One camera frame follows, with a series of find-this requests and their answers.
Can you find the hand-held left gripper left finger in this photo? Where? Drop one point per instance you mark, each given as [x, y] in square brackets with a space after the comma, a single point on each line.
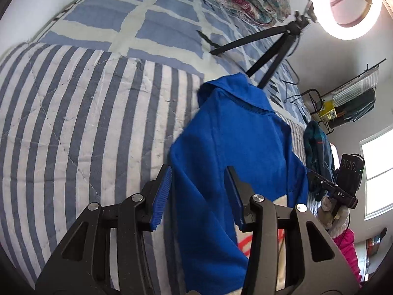
[162, 196]

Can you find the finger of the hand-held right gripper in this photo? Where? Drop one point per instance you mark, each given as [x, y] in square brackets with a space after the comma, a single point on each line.
[319, 179]

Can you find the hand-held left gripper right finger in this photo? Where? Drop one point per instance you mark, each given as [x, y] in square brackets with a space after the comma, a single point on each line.
[235, 196]

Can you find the beige and blue jacket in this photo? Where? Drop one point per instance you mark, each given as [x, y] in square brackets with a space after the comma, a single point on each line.
[239, 135]

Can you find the person's right forearm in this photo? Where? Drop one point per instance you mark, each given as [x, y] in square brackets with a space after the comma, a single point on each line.
[348, 252]

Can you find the dark green folded clothes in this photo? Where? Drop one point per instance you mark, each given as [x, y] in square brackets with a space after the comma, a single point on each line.
[319, 147]

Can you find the dark hanging clothes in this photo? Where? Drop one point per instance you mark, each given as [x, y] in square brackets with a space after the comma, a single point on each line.
[356, 107]

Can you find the black clothes rack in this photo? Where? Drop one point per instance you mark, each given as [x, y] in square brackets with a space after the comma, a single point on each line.
[310, 98]

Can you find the person's right hand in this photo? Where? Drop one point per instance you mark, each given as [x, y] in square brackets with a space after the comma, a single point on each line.
[340, 221]

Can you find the window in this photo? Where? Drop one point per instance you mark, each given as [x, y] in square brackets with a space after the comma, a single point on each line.
[377, 175]

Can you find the yellow box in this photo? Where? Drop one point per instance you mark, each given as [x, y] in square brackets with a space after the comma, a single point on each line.
[328, 110]

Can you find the green striped hanging towel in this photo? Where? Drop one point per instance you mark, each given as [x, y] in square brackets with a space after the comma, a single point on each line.
[356, 86]

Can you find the blue striped blanket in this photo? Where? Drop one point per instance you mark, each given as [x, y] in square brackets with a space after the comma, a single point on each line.
[76, 129]

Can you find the black tripod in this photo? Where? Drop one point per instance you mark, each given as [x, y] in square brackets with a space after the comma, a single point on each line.
[296, 26]

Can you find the blue checked bed sheet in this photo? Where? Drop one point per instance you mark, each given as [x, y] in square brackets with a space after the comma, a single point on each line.
[165, 15]

